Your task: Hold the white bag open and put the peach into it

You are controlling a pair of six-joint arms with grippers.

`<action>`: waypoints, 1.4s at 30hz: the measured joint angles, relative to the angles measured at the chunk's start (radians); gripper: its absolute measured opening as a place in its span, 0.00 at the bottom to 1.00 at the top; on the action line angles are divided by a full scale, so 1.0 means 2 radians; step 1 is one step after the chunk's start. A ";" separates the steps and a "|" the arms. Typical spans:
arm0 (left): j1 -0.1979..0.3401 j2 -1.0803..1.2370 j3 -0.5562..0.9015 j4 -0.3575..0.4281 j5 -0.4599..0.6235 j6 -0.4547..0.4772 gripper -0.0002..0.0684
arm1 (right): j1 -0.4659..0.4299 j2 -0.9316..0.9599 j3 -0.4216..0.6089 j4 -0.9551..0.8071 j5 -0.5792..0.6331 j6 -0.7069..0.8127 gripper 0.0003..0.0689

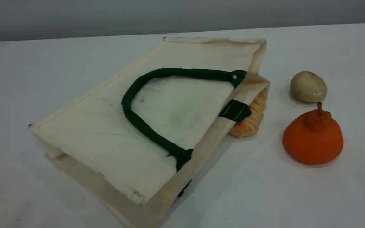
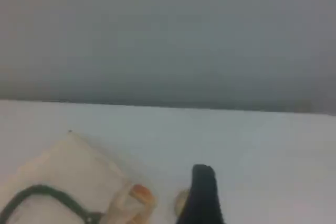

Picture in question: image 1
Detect white canvas handbag green handles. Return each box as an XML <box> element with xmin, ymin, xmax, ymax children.
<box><xmin>28</xmin><ymin>37</ymin><xmax>271</xmax><ymax>228</ymax></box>

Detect striped bread loaf toy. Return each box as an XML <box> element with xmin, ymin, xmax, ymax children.
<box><xmin>228</xmin><ymin>88</ymin><xmax>269</xmax><ymax>138</ymax></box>

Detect orange tangerine toy with stem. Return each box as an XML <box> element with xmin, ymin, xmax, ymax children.
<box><xmin>283</xmin><ymin>102</ymin><xmax>344</xmax><ymax>165</ymax></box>

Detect beige potato toy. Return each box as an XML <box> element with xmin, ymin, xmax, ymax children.
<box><xmin>290</xmin><ymin>71</ymin><xmax>328</xmax><ymax>103</ymax></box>

